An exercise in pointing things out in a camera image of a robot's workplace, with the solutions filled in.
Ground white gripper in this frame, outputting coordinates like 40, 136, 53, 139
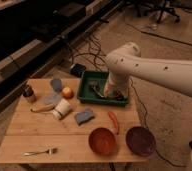
104, 71, 129, 98

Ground dark grapes bunch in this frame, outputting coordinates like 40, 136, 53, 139
113, 91, 125, 101

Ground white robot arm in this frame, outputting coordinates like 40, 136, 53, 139
104, 42, 192, 97

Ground red bowl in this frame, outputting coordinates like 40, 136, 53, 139
88, 127, 116, 156

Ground green plastic tray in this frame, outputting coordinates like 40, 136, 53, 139
77, 71, 129, 106

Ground red chili pepper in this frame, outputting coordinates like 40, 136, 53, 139
108, 111, 119, 135

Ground blue sponge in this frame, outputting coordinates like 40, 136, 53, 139
74, 109, 95, 125

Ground black power box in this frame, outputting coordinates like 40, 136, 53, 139
70, 63, 86, 77

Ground apple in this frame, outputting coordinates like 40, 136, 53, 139
62, 87, 74, 99

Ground white paper cup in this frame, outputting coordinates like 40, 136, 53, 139
53, 99, 72, 120

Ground clear plastic lid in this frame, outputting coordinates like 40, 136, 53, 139
44, 92, 61, 104

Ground wooden table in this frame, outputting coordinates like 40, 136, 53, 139
0, 79, 146, 163

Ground banana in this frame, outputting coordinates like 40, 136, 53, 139
30, 104, 55, 113

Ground small dark-lidded jar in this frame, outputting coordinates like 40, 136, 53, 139
23, 85, 36, 103

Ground black office chair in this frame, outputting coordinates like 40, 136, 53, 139
130, 0, 180, 23

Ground silver fork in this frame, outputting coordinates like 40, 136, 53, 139
23, 148, 58, 156

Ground black floor cables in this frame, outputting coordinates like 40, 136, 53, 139
65, 31, 115, 71

